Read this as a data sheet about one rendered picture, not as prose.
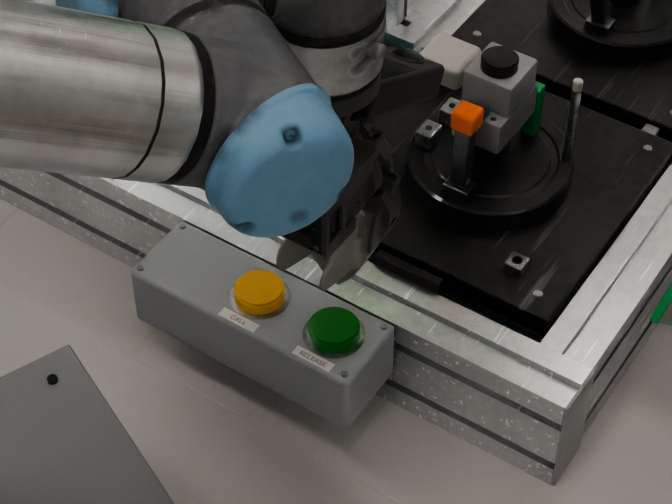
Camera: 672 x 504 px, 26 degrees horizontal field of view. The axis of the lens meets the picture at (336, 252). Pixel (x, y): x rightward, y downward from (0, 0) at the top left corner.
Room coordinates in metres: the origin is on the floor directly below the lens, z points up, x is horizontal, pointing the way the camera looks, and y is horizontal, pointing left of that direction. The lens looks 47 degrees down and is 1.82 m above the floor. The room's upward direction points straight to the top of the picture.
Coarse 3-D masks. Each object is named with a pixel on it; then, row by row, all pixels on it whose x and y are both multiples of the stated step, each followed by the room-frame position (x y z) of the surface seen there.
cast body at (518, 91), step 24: (504, 48) 0.90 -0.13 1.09; (480, 72) 0.88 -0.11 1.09; (504, 72) 0.87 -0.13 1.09; (528, 72) 0.88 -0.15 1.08; (480, 96) 0.87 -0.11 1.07; (504, 96) 0.86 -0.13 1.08; (528, 96) 0.89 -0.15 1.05; (504, 120) 0.86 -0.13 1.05; (480, 144) 0.86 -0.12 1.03; (504, 144) 0.86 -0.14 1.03
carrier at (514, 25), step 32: (512, 0) 1.13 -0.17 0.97; (544, 0) 1.13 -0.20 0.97; (576, 0) 1.10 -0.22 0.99; (640, 0) 1.10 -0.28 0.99; (480, 32) 1.08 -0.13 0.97; (512, 32) 1.08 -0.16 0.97; (544, 32) 1.08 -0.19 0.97; (576, 32) 1.05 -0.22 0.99; (608, 32) 1.05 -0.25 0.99; (640, 32) 1.05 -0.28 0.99; (544, 64) 1.03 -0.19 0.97; (576, 64) 1.03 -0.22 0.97; (608, 64) 1.03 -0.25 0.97; (640, 64) 1.03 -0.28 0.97; (608, 96) 0.99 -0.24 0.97; (640, 96) 0.99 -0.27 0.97; (640, 128) 0.96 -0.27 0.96
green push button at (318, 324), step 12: (324, 312) 0.73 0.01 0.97; (336, 312) 0.73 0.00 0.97; (348, 312) 0.73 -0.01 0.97; (312, 324) 0.72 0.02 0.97; (324, 324) 0.72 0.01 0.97; (336, 324) 0.72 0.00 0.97; (348, 324) 0.72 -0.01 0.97; (312, 336) 0.71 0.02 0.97; (324, 336) 0.71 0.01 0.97; (336, 336) 0.71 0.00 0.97; (348, 336) 0.71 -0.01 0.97; (324, 348) 0.70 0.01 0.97; (336, 348) 0.70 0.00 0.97; (348, 348) 0.70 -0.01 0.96
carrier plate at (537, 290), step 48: (576, 144) 0.92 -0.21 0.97; (624, 144) 0.92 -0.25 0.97; (576, 192) 0.86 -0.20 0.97; (624, 192) 0.86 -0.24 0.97; (384, 240) 0.81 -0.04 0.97; (432, 240) 0.81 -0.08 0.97; (480, 240) 0.81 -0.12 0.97; (528, 240) 0.81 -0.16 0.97; (576, 240) 0.81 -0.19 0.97; (480, 288) 0.76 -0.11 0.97; (528, 288) 0.76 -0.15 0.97; (576, 288) 0.76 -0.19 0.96
